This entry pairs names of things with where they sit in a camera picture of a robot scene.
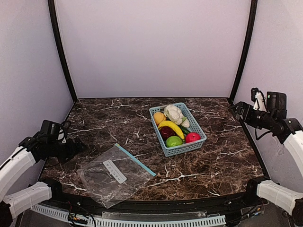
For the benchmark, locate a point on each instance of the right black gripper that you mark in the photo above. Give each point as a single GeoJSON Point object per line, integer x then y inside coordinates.
{"type": "Point", "coordinates": [240, 109]}

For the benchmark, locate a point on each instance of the dark red apple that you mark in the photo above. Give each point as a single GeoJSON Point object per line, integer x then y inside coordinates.
{"type": "Point", "coordinates": [166, 132]}

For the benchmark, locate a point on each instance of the right black frame post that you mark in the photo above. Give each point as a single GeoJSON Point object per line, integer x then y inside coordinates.
{"type": "Point", "coordinates": [245, 50]}

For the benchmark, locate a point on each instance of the green cucumber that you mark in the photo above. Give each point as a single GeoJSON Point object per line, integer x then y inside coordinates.
{"type": "Point", "coordinates": [185, 130]}

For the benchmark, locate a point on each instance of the orange fruit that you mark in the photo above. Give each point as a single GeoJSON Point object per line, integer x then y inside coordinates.
{"type": "Point", "coordinates": [159, 117]}

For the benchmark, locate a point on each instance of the green apple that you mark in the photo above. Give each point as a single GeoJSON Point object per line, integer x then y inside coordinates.
{"type": "Point", "coordinates": [173, 141]}

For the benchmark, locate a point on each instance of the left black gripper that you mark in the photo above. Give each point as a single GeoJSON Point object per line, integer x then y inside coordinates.
{"type": "Point", "coordinates": [77, 145]}

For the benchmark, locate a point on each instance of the left black frame post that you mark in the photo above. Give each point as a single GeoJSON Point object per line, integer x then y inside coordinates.
{"type": "Point", "coordinates": [60, 50]}

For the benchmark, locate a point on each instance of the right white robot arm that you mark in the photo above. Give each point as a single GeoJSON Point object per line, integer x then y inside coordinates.
{"type": "Point", "coordinates": [269, 112]}

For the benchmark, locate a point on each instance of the white cauliflower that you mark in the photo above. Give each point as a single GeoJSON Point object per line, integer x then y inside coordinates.
{"type": "Point", "coordinates": [174, 114]}

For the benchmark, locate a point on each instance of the yellow banana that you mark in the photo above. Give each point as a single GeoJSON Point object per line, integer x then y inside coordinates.
{"type": "Point", "coordinates": [174, 127]}

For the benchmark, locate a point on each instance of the clear zip top bag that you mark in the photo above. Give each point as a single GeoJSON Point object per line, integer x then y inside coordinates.
{"type": "Point", "coordinates": [114, 176]}

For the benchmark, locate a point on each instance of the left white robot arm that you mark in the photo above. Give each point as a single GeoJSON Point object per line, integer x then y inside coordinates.
{"type": "Point", "coordinates": [50, 141]}

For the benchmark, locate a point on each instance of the light blue plastic basket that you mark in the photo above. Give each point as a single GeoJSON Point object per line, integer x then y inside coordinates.
{"type": "Point", "coordinates": [189, 122]}

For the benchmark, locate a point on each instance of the white slotted cable duct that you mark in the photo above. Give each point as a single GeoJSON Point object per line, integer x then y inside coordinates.
{"type": "Point", "coordinates": [110, 219]}

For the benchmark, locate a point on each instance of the black frame post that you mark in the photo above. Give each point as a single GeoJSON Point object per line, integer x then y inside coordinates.
{"type": "Point", "coordinates": [245, 50]}
{"type": "Point", "coordinates": [60, 50]}

